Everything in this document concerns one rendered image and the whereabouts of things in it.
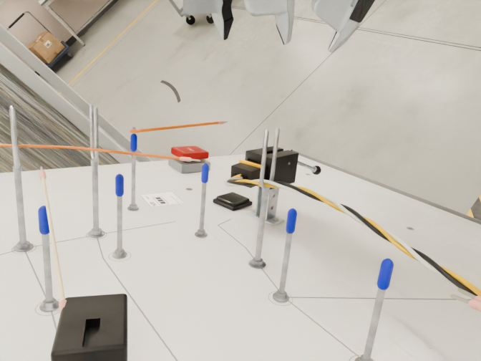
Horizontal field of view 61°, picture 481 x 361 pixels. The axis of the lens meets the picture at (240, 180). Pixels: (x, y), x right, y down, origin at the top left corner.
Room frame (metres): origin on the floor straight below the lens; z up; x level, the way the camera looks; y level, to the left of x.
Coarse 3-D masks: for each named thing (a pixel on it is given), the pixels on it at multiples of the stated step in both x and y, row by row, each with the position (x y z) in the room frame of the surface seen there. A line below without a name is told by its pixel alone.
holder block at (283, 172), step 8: (248, 152) 0.41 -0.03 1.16; (256, 152) 0.40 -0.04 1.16; (272, 152) 0.41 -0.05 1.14; (280, 152) 0.40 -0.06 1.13; (288, 152) 0.40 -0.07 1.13; (256, 160) 0.40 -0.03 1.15; (280, 160) 0.38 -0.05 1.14; (288, 160) 0.39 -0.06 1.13; (296, 160) 0.39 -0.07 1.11; (280, 168) 0.38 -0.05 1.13; (288, 168) 0.39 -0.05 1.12; (296, 168) 0.39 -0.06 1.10; (280, 176) 0.38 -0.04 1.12; (288, 176) 0.39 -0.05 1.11
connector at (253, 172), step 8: (248, 160) 0.40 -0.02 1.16; (232, 168) 0.39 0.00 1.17; (240, 168) 0.38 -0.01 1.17; (248, 168) 0.38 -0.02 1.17; (256, 168) 0.37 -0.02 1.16; (232, 176) 0.39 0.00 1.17; (240, 176) 0.37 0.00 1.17; (248, 176) 0.37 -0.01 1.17; (256, 176) 0.37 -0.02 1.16; (264, 176) 0.38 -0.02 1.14
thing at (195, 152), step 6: (174, 150) 0.63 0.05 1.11; (180, 150) 0.62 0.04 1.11; (186, 150) 0.62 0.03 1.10; (192, 150) 0.62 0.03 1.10; (198, 150) 0.62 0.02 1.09; (204, 150) 0.62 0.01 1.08; (180, 156) 0.61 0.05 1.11; (186, 156) 0.60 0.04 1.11; (192, 156) 0.60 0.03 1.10; (198, 156) 0.60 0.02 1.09; (204, 156) 0.60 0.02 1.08; (186, 162) 0.61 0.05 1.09
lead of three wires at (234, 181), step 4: (236, 176) 0.37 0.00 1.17; (228, 180) 0.34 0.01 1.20; (232, 180) 0.33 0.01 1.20; (236, 180) 0.33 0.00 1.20; (240, 180) 0.32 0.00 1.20; (244, 180) 0.32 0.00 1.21; (248, 180) 0.31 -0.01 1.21; (252, 180) 0.31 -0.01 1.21; (256, 180) 0.31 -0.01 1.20; (264, 180) 0.30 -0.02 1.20; (268, 180) 0.29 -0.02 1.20; (228, 184) 0.34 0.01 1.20; (232, 184) 0.33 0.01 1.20; (236, 184) 0.32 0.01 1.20; (240, 184) 0.32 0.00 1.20; (244, 184) 0.32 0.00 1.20; (248, 184) 0.31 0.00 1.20; (252, 184) 0.31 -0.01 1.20; (256, 184) 0.30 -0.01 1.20; (264, 184) 0.30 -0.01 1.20; (268, 184) 0.29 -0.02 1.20
